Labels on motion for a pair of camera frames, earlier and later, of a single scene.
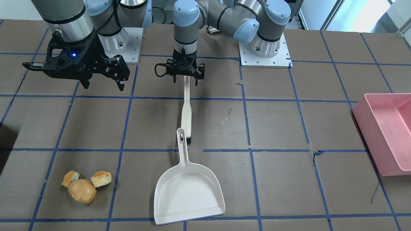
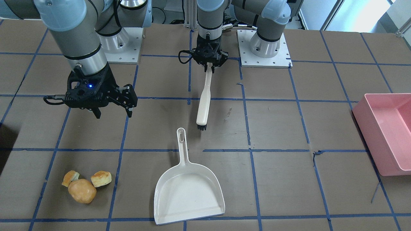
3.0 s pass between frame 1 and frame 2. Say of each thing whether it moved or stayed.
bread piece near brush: stayed
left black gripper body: moved
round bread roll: stayed
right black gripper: moved
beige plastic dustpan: stayed
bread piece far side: stayed
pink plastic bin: stayed
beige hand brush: moved
